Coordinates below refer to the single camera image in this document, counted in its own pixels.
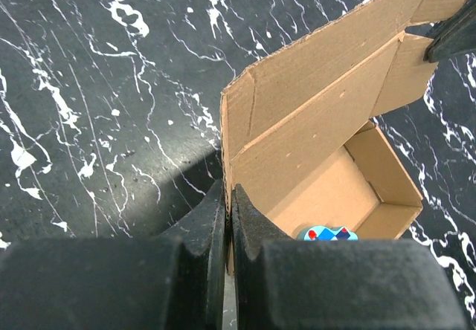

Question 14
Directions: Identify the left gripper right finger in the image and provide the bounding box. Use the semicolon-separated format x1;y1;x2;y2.
231;186;468;329

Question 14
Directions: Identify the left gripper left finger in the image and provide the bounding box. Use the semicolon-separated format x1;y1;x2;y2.
1;181;226;329

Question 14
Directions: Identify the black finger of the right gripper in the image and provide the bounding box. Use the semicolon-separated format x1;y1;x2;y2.
424;0;475;62

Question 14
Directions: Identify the blue toy car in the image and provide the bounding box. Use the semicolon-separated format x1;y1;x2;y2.
297;226;358;241

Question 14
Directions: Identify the brown cardboard box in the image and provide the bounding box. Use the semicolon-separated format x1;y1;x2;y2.
219;0;473;275

